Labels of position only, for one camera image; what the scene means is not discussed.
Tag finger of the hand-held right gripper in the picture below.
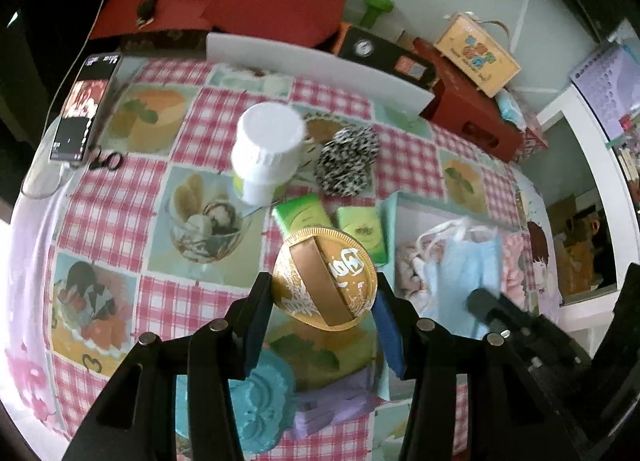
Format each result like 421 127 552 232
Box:
466 287 597 393

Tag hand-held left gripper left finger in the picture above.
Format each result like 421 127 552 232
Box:
62 271 274 461

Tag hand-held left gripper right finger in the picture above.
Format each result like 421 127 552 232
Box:
372 273 557 461

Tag pink fluffy cloth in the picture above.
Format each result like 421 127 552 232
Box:
499 232 527 293

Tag blue face mask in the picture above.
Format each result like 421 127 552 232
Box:
416 218 504 338

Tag shallow teal cardboard box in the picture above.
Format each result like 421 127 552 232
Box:
377 190 533 402

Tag leopard print scrunchie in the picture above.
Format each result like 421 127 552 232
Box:
314 124 382 198

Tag teal embossed round case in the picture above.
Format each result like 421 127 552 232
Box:
175 355 297 453

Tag purple tissue packet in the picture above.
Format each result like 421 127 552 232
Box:
291 368 382 438

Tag brown cardboard box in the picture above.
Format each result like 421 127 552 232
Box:
549 192 617 308

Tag printed checkered tablecloth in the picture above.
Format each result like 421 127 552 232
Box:
0 55 568 461

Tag white plastic bottle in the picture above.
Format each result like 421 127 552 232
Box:
230 104 307 207

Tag red patterned box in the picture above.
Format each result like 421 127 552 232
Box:
519 115 549 163

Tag white shelf unit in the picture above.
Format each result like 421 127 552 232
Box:
536 85 640 309

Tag blue wet wipes packet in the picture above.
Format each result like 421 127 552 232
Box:
494 90 527 130

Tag small black scissors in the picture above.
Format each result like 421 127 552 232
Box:
88 148 124 172

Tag purple perforated organizer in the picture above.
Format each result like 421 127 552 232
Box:
569 42 640 138

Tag white box lid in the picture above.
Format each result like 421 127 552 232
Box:
206 32 436 118

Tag black smartphone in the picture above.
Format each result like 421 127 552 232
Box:
49 53 122 163

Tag black box with gauge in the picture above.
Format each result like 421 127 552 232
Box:
336 24 437 90

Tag green dumbbell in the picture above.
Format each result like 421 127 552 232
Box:
360 0 396 30

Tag red box with handle hole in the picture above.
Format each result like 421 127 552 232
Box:
419 38 526 163

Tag wooden box with strap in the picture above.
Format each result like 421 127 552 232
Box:
433 12 522 98

